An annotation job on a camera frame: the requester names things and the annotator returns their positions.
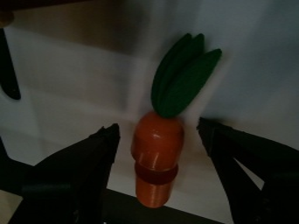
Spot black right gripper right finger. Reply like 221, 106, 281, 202
196, 116, 299, 224

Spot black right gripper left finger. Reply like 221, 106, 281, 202
8, 122, 121, 224

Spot orange carrot top green leaves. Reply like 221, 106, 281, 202
129, 32, 223, 173

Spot orange carrot bottom piece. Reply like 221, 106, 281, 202
133, 162, 180, 209

